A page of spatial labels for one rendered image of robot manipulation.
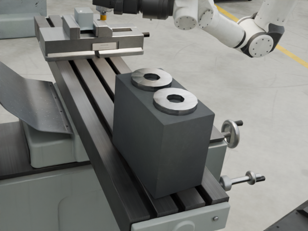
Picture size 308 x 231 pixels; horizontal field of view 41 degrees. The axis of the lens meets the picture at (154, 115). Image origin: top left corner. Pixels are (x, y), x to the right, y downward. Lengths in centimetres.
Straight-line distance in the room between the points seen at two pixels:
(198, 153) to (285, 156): 205
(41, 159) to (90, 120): 22
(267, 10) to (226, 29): 14
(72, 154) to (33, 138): 12
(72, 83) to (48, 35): 23
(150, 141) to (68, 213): 64
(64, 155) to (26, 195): 17
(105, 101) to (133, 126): 32
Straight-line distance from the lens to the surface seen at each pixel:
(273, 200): 251
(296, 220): 154
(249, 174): 167
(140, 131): 87
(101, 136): 105
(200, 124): 82
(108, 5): 119
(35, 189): 131
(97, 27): 143
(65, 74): 134
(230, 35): 128
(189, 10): 116
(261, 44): 130
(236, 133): 164
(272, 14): 131
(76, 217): 144
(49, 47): 143
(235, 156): 276
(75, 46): 144
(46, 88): 141
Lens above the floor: 159
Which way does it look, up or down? 32 degrees down
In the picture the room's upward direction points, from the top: 6 degrees clockwise
